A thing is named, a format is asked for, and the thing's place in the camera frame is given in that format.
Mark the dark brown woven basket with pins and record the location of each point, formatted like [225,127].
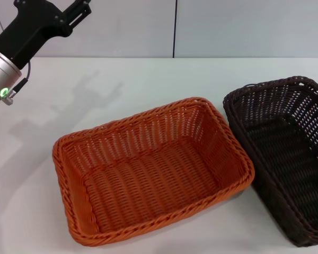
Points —
[289,164]

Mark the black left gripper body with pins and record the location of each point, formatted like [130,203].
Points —
[29,31]

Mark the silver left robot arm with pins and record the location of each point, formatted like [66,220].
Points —
[0,71]

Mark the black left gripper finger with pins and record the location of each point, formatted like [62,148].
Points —
[79,10]

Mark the orange woven plastic basket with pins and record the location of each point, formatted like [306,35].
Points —
[153,180]

